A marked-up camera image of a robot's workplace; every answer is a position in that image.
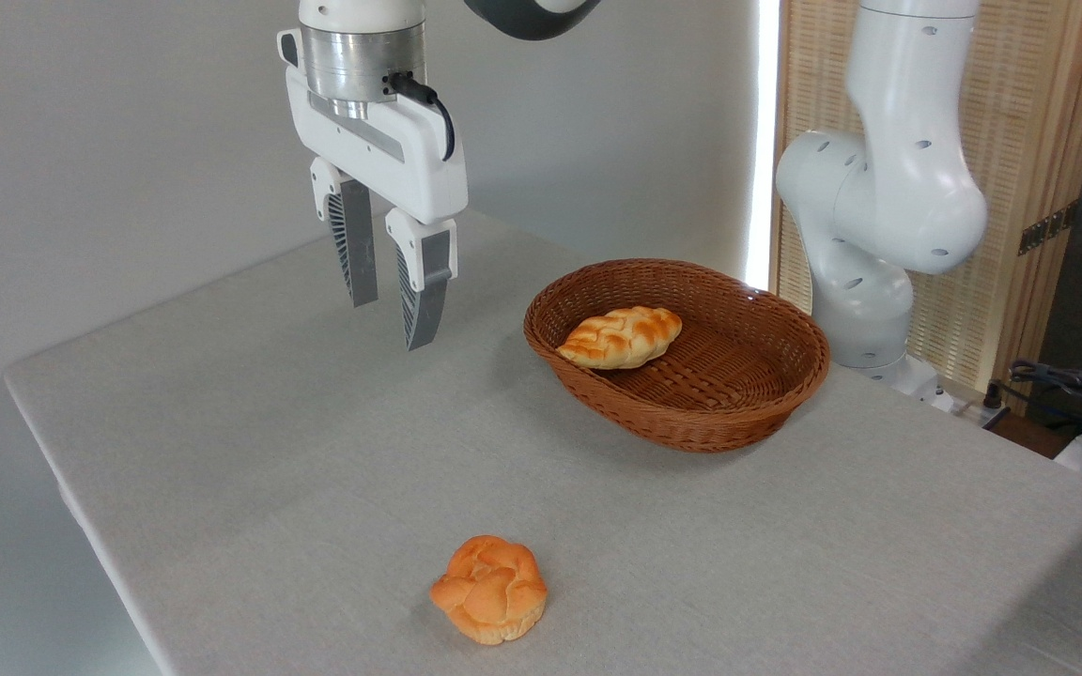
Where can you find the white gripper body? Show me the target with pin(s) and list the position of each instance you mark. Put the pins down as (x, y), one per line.
(409, 160)

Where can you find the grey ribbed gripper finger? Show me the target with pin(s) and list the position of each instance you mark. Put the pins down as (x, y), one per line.
(358, 253)
(426, 291)

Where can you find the round knotted bread bun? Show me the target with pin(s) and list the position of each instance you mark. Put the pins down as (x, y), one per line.
(489, 591)

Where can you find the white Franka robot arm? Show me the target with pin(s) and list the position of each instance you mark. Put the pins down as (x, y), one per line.
(898, 188)

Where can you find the long braided bread loaf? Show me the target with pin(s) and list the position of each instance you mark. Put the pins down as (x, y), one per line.
(621, 336)

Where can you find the brown oval wicker basket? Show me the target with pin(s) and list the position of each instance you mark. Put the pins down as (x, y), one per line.
(738, 394)

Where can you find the grey tablecloth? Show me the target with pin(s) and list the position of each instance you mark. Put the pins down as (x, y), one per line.
(334, 451)

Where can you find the bamboo folding screen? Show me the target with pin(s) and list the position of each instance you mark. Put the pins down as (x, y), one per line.
(1029, 94)

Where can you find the dark metal screen hinge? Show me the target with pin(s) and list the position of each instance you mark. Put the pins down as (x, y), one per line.
(1048, 227)

